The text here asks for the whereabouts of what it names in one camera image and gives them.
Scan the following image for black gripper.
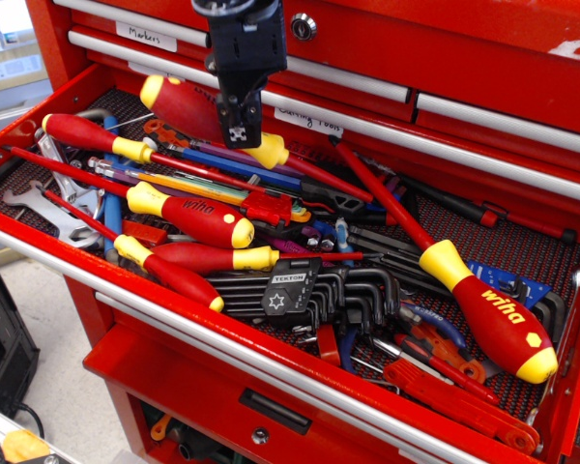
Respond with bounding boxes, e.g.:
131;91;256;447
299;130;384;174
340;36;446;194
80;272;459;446
203;1;287;148

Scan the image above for red yellow screwdriver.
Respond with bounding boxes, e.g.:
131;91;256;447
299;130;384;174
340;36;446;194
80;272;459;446
153;242;366;276
140;75;374;203
42;113;267;193
39;187;224;312

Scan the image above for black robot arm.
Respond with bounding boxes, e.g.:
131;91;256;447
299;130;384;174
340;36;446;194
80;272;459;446
191;0;287;149

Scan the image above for white paper label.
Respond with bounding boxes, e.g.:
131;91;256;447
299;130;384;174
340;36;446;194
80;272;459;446
274;107;344;138

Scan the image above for red holder colourful hex keys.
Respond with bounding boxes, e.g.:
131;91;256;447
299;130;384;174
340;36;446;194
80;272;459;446
88;157;311;227

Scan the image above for silver chest lock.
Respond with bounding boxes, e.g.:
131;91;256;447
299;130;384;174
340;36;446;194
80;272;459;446
290;13;317;42

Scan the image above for black plastic holder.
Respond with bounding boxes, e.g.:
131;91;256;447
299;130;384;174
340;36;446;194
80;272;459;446
300;177;365;214

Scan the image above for wiha screwdriver centre left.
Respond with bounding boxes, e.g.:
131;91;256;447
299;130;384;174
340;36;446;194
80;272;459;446
1;145;255;249

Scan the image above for silver adjustable wrench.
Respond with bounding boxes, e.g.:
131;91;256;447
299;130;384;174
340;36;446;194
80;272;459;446
34;129;102;218

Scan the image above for black Tekton torx key set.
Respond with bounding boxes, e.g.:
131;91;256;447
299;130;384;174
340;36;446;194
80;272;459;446
208;258;401;335

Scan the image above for silver open-end wrench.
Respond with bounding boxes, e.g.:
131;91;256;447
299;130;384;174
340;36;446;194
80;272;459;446
3;187;102;248

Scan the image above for red tool chest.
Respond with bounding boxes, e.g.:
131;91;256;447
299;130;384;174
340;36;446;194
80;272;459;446
0;1;580;463

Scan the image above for black red long screwdriver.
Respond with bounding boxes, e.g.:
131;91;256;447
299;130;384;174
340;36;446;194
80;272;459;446
401;175;578;245

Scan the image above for open red drawer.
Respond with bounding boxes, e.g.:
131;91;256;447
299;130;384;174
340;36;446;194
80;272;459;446
0;62;580;463

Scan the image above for small red black screwdriver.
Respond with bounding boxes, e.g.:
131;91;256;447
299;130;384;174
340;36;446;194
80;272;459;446
394;333;500;406

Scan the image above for black equipment box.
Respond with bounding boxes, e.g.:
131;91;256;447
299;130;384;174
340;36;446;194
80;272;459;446
0;275;40;418

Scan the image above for large wiha screwdriver right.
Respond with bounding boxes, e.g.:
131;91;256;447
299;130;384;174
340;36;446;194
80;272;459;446
329;135;558;384

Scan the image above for blue hex key holder set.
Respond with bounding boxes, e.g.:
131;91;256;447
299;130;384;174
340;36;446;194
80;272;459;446
468;261;567;346

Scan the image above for blue handled tool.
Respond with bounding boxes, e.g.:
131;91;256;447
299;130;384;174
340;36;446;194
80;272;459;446
102;111;122;265

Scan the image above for blue handled pliers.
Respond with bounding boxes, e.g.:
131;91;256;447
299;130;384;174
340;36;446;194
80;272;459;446
362;302;471;371

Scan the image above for orange handled pliers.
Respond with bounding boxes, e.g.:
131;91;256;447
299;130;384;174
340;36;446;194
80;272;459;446
401;301;486;384

